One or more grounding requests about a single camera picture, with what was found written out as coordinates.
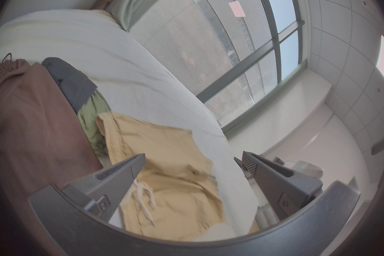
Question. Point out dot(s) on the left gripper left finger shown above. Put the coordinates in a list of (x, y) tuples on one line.
[(115, 177)]

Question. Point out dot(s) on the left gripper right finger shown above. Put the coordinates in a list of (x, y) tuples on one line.
[(271, 177)]

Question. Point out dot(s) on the bed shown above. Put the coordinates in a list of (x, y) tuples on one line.
[(144, 68)]

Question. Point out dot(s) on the green garment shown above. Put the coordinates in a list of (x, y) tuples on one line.
[(93, 125)]

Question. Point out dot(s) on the tan shorts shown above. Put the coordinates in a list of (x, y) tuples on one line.
[(174, 170)]

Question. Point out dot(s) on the brown garment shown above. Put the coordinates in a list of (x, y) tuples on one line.
[(33, 128)]

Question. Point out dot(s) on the dark grey garment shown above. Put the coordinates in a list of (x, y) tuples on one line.
[(70, 80)]

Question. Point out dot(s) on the window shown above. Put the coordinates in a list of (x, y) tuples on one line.
[(228, 47)]

